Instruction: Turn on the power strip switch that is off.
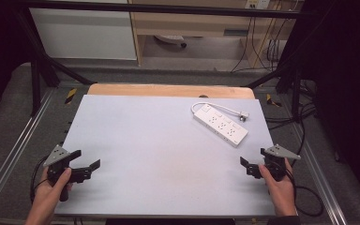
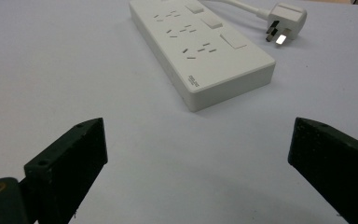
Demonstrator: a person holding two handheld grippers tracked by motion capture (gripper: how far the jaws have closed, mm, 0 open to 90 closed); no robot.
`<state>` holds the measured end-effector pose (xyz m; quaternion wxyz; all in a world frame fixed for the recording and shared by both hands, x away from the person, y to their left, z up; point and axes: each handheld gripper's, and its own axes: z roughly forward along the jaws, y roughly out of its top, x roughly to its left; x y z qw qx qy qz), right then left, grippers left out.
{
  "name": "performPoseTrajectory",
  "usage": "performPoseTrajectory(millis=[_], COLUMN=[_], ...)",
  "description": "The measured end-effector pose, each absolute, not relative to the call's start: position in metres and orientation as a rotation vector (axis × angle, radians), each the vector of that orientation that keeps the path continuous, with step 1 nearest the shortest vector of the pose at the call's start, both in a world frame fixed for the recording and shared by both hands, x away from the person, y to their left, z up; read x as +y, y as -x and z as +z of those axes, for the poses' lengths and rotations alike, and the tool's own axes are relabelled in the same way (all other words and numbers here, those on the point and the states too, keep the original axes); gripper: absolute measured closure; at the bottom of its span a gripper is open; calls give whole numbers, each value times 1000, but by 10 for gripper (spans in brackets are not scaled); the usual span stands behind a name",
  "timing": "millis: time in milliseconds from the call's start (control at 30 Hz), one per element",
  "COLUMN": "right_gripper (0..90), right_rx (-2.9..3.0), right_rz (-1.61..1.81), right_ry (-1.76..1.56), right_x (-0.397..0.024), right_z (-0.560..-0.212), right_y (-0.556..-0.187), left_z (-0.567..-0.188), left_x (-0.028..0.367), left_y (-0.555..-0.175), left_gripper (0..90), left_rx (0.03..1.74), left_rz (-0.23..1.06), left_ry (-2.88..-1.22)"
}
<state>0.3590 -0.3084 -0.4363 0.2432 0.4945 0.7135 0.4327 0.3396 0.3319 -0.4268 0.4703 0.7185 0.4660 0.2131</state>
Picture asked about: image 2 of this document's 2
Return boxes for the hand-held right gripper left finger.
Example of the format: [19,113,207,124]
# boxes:
[19,117,109,224]

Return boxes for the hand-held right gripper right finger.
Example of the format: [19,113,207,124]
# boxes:
[287,117,358,224]

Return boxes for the white power plug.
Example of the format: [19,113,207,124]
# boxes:
[265,2,308,47]

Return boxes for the white power strip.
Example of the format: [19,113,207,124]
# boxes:
[129,0,277,113]

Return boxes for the white power cable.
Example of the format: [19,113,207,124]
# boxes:
[199,0,273,20]

